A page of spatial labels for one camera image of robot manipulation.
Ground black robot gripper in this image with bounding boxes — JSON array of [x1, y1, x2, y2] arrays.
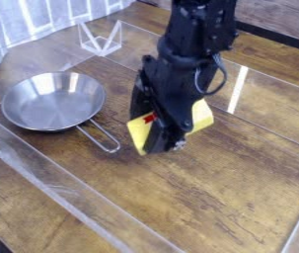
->
[[130, 53, 227, 154]]

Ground yellow butter block toy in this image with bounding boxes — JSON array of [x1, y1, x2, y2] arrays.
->
[[127, 99, 214, 155]]

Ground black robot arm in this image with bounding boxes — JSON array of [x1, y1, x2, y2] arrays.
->
[[130, 0, 238, 154]]

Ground silver metal frying pan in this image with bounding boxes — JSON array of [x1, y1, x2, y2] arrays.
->
[[1, 71, 122, 153]]

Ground black bar on table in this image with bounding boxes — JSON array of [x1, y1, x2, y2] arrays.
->
[[236, 21, 299, 49]]

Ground white sheer curtain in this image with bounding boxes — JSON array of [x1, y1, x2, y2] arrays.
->
[[0, 0, 138, 63]]

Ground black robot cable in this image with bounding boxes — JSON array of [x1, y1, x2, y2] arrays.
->
[[192, 52, 228, 97]]

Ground clear acrylic tray wall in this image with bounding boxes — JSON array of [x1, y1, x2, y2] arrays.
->
[[0, 18, 299, 253]]

